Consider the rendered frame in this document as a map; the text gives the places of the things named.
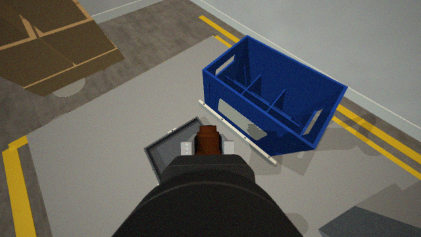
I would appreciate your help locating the blue divided crate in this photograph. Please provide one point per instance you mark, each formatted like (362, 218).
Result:
(270, 97)

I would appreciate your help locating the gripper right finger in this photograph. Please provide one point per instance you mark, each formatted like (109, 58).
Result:
(226, 146)

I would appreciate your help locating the brown glass bottle with white label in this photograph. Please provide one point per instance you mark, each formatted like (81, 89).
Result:
(208, 141)

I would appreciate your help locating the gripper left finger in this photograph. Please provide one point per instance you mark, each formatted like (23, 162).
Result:
(189, 147)

